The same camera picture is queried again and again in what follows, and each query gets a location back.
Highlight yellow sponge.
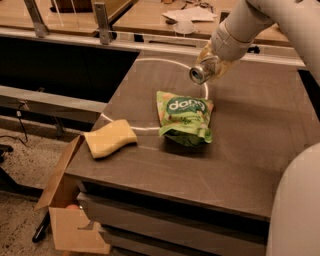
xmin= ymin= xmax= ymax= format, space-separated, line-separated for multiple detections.
xmin=84 ymin=119 xmax=138 ymax=159

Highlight green snack bag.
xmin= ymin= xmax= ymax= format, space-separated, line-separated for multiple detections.
xmin=157 ymin=91 xmax=214 ymax=147

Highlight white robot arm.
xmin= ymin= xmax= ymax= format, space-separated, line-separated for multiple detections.
xmin=197 ymin=0 xmax=320 ymax=256

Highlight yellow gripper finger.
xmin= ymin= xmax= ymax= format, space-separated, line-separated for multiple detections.
xmin=196 ymin=42 xmax=216 ymax=64
xmin=211 ymin=60 xmax=233 ymax=80

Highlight metal bracket post middle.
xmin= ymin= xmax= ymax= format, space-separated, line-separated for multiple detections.
xmin=94 ymin=2 xmax=111 ymax=45

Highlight metal bracket post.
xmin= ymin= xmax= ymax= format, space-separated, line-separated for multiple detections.
xmin=24 ymin=0 xmax=49 ymax=38
xmin=94 ymin=2 xmax=111 ymax=45

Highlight cardboard box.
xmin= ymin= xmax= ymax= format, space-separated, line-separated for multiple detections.
xmin=35 ymin=136 xmax=110 ymax=256

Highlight white face mask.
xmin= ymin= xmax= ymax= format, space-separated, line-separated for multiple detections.
xmin=173 ymin=20 xmax=196 ymax=35

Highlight white papers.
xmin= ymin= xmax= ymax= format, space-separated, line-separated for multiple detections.
xmin=163 ymin=6 xmax=217 ymax=22

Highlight black cable on floor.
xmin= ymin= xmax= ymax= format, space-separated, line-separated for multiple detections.
xmin=0 ymin=111 xmax=31 ymax=148

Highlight metal bracket post left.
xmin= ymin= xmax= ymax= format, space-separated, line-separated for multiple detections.
xmin=24 ymin=0 xmax=49 ymax=38

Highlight silver redbull can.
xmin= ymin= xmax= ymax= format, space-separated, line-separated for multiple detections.
xmin=189 ymin=57 xmax=219 ymax=85

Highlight orange ball in box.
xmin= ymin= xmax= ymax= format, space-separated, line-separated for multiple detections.
xmin=65 ymin=204 xmax=80 ymax=210

